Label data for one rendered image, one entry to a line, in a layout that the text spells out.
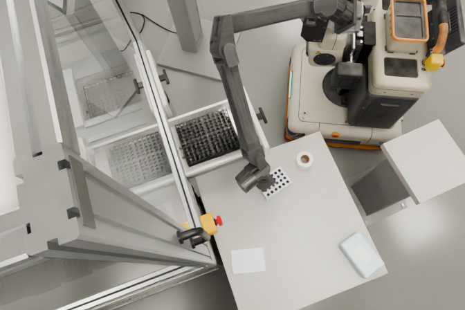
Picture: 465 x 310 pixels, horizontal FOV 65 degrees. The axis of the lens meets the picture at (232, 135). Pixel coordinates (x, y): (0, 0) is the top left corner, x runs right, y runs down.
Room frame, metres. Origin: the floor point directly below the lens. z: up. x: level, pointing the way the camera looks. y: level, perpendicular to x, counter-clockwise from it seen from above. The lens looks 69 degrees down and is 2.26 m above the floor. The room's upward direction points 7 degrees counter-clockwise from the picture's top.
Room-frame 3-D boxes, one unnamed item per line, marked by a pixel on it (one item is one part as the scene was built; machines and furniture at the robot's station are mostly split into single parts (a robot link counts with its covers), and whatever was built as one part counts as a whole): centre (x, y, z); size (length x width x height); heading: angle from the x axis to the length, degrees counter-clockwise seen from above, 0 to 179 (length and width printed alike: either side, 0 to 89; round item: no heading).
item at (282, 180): (0.32, -0.14, 0.78); 0.12 x 0.08 x 0.04; 116
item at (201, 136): (0.52, 0.10, 0.87); 0.22 x 0.18 x 0.06; 103
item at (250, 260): (0.04, 0.00, 0.77); 0.13 x 0.09 x 0.02; 88
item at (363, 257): (0.01, -0.43, 0.78); 0.15 x 0.10 x 0.04; 27
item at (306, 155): (0.40, -0.29, 0.78); 0.07 x 0.07 x 0.04
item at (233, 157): (0.52, 0.11, 0.86); 0.40 x 0.26 x 0.06; 103
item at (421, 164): (0.34, -0.81, 0.38); 0.30 x 0.30 x 0.76; 17
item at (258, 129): (0.57, -0.10, 0.87); 0.29 x 0.02 x 0.11; 13
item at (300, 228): (0.17, -0.17, 0.38); 0.62 x 0.58 x 0.76; 13
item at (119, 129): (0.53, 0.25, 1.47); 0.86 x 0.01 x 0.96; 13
